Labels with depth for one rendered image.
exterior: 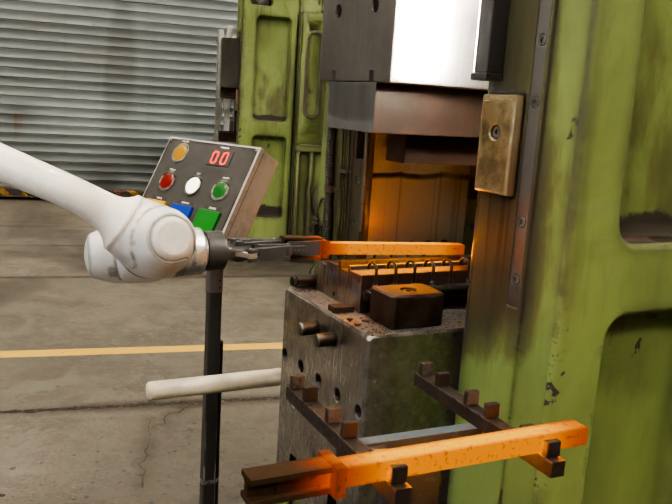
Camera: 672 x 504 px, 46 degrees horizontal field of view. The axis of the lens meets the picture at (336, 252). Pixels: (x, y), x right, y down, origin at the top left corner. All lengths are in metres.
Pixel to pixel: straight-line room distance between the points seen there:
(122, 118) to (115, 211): 8.13
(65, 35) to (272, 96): 3.55
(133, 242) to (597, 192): 0.73
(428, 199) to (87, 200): 0.91
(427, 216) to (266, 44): 4.63
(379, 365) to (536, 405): 0.28
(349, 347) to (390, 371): 0.09
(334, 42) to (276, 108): 4.76
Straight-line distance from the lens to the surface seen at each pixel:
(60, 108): 9.39
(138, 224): 1.24
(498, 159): 1.39
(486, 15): 1.43
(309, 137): 6.31
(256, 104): 6.41
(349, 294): 1.60
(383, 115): 1.52
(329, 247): 1.56
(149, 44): 9.41
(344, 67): 1.63
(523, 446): 0.98
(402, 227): 1.89
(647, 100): 1.45
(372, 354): 1.43
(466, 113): 1.63
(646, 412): 1.62
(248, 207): 1.95
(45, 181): 1.31
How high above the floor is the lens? 1.33
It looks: 11 degrees down
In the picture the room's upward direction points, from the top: 4 degrees clockwise
